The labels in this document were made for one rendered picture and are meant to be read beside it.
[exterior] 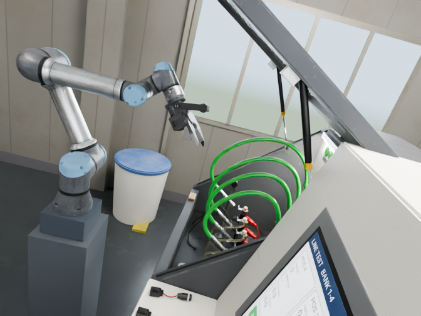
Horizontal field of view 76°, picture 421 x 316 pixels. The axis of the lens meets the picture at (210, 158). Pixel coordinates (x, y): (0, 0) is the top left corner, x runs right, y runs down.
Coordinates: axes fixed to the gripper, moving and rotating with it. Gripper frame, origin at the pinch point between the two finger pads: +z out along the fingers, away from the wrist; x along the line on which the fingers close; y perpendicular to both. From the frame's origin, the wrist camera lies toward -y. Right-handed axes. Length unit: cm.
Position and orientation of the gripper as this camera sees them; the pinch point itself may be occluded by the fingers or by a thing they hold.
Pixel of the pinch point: (200, 143)
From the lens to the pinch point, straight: 107.3
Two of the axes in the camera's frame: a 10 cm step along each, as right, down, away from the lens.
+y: -8.7, 4.0, 2.9
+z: 4.0, 9.1, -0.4
